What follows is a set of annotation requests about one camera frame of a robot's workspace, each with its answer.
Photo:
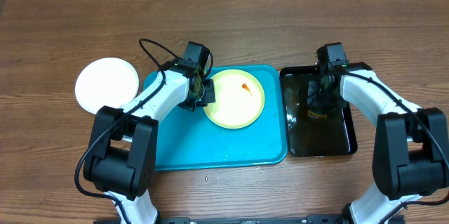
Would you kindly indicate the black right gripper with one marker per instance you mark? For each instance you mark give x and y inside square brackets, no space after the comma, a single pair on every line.
[316,102]

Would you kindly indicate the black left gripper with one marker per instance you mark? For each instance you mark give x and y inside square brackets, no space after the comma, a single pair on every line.
[210,95]

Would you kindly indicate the green yellow sponge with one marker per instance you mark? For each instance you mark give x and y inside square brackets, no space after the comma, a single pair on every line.
[316,114]

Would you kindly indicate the yellow plate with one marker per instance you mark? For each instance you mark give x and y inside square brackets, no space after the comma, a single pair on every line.
[239,99]

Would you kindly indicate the white pink plate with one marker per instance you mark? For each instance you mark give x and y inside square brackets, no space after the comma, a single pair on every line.
[108,81]

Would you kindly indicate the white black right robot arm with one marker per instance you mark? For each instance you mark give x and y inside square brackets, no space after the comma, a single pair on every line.
[410,156]

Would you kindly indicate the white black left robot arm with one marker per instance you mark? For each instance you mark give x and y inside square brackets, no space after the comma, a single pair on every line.
[121,154]

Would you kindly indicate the teal plastic tray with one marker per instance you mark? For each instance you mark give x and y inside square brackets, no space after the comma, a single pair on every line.
[190,140]

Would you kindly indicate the black water basin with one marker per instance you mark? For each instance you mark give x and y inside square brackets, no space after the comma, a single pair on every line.
[308,136]

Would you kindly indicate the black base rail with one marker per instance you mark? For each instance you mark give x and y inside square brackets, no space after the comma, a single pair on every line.
[310,219]

